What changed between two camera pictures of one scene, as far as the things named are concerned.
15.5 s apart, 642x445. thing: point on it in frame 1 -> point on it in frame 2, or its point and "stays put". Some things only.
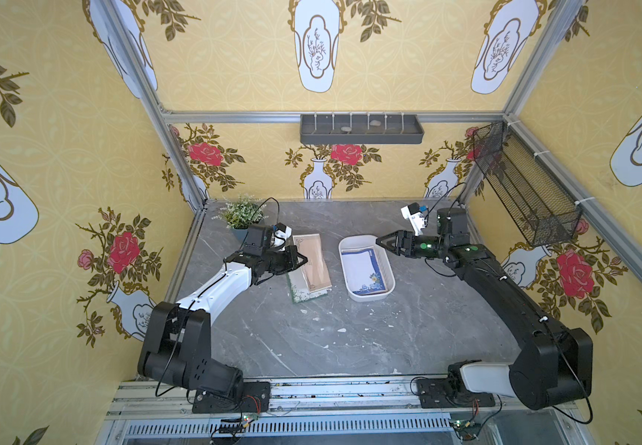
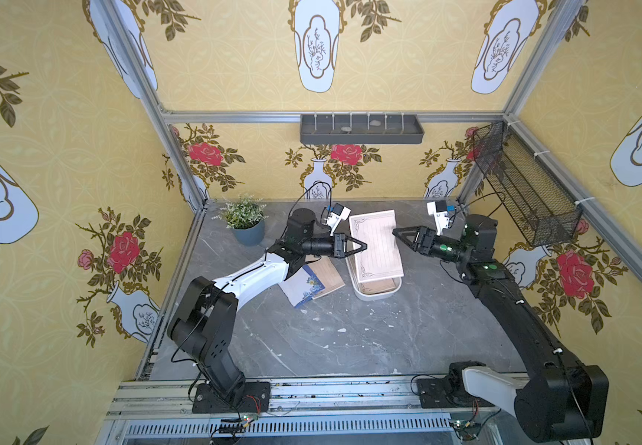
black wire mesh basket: [544, 210] stays put
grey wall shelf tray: [354, 129] stays put
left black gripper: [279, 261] -> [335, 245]
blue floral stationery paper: [363, 272] -> [301, 286]
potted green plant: [240, 213] stays put
